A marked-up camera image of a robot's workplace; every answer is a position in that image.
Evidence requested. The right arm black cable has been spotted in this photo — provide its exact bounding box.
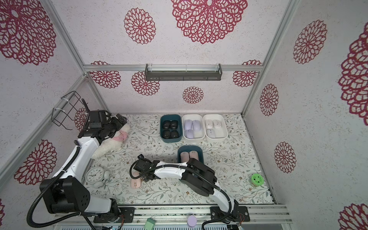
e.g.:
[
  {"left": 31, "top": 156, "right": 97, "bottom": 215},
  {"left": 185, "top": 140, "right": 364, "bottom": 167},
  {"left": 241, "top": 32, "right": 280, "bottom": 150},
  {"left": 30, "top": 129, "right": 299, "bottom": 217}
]
[{"left": 129, "top": 159, "right": 233, "bottom": 230}]

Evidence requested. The pink mouse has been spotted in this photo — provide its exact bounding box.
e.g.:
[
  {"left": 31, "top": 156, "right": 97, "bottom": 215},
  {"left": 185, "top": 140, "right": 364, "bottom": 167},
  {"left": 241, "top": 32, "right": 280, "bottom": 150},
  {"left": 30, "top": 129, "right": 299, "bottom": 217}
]
[
  {"left": 180, "top": 151, "right": 190, "bottom": 163},
  {"left": 131, "top": 171, "right": 142, "bottom": 189},
  {"left": 189, "top": 150, "right": 199, "bottom": 161}
]

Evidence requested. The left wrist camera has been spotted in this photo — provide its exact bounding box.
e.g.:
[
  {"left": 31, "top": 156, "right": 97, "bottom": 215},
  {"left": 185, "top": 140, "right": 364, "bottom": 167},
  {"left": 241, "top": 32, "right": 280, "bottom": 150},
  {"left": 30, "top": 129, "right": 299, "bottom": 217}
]
[{"left": 88, "top": 110, "right": 111, "bottom": 128}]

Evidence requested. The green connector block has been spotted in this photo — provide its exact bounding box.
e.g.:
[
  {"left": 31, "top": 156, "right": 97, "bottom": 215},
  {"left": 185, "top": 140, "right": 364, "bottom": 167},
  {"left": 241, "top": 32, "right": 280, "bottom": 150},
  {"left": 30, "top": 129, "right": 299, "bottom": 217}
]
[{"left": 144, "top": 218, "right": 156, "bottom": 230}]

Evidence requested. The black wire wall rack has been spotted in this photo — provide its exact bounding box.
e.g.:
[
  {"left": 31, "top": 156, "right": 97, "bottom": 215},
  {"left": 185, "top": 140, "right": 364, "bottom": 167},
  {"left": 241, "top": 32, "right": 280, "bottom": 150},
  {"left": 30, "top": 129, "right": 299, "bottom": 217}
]
[{"left": 51, "top": 91, "right": 88, "bottom": 131}]

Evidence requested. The pink mouse top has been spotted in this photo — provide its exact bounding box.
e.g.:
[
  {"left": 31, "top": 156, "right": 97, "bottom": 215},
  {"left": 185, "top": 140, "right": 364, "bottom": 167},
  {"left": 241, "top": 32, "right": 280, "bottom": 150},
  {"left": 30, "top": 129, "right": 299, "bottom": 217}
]
[{"left": 180, "top": 151, "right": 190, "bottom": 163}]

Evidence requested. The large purple mouse bottom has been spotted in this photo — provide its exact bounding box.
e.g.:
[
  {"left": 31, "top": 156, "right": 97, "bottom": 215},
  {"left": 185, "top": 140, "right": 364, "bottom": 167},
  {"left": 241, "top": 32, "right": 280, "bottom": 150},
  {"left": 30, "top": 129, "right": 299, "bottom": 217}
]
[{"left": 193, "top": 120, "right": 202, "bottom": 132}]

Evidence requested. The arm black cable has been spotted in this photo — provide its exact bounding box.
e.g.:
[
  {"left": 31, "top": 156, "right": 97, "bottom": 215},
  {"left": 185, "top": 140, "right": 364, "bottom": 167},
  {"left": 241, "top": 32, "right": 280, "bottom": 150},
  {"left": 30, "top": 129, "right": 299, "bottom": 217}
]
[
  {"left": 129, "top": 159, "right": 233, "bottom": 230},
  {"left": 26, "top": 145, "right": 97, "bottom": 230}
]

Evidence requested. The right white storage box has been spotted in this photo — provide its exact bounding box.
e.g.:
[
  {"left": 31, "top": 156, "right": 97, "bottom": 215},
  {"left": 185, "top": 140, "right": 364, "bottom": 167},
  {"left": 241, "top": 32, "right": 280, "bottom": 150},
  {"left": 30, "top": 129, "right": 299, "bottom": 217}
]
[{"left": 203, "top": 114, "right": 229, "bottom": 143}]

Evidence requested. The black mouse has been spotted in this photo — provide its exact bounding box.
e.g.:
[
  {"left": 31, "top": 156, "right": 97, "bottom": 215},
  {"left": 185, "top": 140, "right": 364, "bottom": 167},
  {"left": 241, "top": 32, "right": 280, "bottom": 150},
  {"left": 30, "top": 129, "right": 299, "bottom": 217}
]
[
  {"left": 162, "top": 130, "right": 171, "bottom": 139},
  {"left": 170, "top": 130, "right": 180, "bottom": 139},
  {"left": 162, "top": 120, "right": 171, "bottom": 130},
  {"left": 170, "top": 120, "right": 178, "bottom": 130}
]

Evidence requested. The floral table mat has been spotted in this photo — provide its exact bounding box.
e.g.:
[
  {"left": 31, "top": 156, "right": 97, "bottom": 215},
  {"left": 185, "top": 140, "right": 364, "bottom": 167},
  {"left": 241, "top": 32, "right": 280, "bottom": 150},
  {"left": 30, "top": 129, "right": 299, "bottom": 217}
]
[{"left": 85, "top": 114, "right": 275, "bottom": 205}]

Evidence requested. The left white storage box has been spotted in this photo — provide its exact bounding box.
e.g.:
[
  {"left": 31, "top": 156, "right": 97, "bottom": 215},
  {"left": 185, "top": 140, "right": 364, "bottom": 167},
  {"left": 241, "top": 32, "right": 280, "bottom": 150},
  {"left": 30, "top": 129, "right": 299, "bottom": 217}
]
[{"left": 182, "top": 114, "right": 206, "bottom": 143}]

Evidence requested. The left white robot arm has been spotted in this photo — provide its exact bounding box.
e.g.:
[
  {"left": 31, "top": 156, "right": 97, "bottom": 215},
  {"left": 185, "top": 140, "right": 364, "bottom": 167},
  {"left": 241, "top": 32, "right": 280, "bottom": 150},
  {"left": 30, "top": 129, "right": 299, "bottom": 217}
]
[{"left": 39, "top": 114, "right": 127, "bottom": 216}]

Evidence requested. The white storage box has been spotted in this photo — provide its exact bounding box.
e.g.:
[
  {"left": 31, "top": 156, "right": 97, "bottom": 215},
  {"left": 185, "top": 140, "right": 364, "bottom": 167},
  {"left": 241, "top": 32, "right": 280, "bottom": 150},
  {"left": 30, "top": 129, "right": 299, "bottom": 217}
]
[
  {"left": 182, "top": 114, "right": 206, "bottom": 143},
  {"left": 203, "top": 114, "right": 229, "bottom": 143}
]

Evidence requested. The white plush dog toy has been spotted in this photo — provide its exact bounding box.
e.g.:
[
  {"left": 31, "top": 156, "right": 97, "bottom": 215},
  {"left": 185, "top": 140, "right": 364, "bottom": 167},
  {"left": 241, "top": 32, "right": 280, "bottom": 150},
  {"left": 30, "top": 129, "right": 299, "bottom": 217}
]
[{"left": 91, "top": 123, "right": 130, "bottom": 160}]

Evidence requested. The green round toy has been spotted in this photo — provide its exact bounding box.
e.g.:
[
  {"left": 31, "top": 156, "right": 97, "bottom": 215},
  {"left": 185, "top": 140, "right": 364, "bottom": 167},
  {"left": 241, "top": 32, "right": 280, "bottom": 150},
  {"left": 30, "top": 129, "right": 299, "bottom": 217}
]
[{"left": 251, "top": 173, "right": 265, "bottom": 187}]

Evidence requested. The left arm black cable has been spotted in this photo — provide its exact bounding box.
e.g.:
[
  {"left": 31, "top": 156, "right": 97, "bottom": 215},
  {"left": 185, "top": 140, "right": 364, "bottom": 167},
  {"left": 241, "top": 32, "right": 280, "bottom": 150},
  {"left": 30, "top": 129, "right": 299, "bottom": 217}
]
[{"left": 26, "top": 145, "right": 97, "bottom": 230}]

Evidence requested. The purple round cap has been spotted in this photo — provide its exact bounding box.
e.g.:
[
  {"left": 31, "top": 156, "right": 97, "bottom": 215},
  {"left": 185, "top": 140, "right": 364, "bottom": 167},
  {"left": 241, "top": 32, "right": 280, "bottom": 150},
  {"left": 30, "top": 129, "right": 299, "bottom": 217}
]
[{"left": 187, "top": 215, "right": 197, "bottom": 228}]

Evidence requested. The white mouse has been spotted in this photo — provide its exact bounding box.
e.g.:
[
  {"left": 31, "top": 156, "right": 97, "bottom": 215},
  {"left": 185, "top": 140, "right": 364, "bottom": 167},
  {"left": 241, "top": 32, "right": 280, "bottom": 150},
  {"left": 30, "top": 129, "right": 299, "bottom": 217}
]
[
  {"left": 213, "top": 119, "right": 222, "bottom": 129},
  {"left": 206, "top": 129, "right": 216, "bottom": 139},
  {"left": 205, "top": 119, "right": 213, "bottom": 129}
]

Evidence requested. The teal storage box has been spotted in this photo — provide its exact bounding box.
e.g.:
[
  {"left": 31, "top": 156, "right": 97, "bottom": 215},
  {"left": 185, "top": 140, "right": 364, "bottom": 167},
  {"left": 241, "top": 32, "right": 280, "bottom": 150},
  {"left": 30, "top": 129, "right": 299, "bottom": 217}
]
[
  {"left": 160, "top": 114, "right": 183, "bottom": 143},
  {"left": 177, "top": 145, "right": 204, "bottom": 163}
]

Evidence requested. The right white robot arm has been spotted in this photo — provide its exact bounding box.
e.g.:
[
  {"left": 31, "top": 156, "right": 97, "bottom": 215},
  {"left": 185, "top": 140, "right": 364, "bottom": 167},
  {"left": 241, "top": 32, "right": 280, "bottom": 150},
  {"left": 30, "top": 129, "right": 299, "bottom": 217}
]
[{"left": 129, "top": 155, "right": 239, "bottom": 217}]

